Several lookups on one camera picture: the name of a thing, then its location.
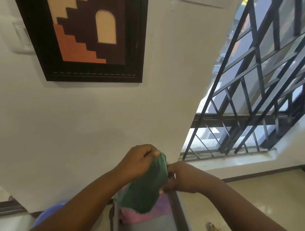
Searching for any teal cloth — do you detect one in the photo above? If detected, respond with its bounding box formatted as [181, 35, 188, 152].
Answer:
[115, 152, 170, 214]

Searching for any person's left forearm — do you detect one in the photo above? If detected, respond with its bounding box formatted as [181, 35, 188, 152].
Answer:
[30, 166, 134, 231]

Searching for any crumpled brown paper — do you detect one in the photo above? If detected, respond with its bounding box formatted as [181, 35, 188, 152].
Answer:
[205, 221, 222, 231]

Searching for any person's right forearm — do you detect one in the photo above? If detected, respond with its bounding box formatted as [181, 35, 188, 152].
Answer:
[202, 178, 289, 231]

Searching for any person's right hand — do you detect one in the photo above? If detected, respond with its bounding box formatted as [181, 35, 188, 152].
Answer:
[158, 162, 216, 195]

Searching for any person's left hand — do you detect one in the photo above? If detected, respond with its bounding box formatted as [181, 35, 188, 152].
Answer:
[115, 144, 161, 186]

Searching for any white wall switch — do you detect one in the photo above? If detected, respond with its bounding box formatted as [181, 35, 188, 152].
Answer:
[12, 20, 34, 54]

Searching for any blue waste bin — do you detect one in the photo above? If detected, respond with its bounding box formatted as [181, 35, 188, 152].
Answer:
[32, 202, 66, 229]

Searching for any grey plastic tray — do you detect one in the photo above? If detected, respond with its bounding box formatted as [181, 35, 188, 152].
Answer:
[109, 188, 191, 231]

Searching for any dark picture frame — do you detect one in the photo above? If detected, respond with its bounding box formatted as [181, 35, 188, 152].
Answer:
[15, 0, 149, 83]

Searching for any pink cloth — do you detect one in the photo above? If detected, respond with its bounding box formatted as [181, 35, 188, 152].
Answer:
[119, 194, 173, 225]

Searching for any white paper notice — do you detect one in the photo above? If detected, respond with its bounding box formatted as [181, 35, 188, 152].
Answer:
[170, 0, 229, 10]

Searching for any black barred window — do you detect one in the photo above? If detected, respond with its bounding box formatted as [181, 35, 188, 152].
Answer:
[179, 0, 305, 162]

